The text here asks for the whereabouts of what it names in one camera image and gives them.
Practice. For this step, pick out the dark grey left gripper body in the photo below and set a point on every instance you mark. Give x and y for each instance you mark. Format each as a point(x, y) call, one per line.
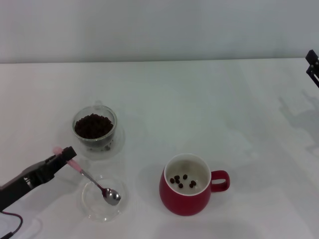
point(27, 181)

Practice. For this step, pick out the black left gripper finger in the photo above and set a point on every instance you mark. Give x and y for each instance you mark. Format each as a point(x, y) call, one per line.
point(66, 155)

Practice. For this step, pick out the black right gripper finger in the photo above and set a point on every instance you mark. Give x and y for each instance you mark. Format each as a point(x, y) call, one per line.
point(313, 58)

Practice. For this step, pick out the scooped coffee beans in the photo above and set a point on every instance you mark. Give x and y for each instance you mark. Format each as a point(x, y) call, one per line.
point(180, 185)

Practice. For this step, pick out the red mug white inside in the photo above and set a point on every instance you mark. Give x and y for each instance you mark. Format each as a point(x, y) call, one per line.
point(182, 204)

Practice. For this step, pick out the clear double-walled glass cup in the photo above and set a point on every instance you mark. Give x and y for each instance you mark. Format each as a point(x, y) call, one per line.
point(97, 147)

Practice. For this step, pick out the pile of coffee beans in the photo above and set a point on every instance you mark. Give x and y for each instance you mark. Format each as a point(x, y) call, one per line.
point(93, 125)

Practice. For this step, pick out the clear round glass dish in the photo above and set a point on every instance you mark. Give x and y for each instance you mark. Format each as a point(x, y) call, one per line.
point(99, 211)

